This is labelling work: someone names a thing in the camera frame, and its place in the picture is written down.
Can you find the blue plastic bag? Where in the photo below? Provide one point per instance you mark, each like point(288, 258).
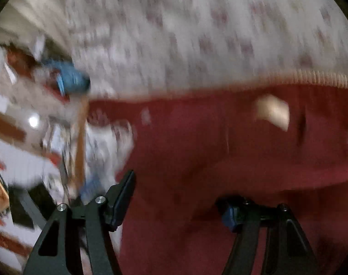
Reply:
point(73, 80)

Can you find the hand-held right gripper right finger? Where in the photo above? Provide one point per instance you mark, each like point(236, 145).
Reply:
point(230, 216)

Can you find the floral patterned pillow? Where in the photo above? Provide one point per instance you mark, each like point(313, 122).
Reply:
point(191, 34)

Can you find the beige curtain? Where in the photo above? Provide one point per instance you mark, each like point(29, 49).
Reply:
point(33, 14)

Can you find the dark red sweater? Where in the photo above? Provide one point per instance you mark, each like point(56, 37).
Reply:
point(208, 149)

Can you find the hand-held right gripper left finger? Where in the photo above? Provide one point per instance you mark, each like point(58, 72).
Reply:
point(121, 203)

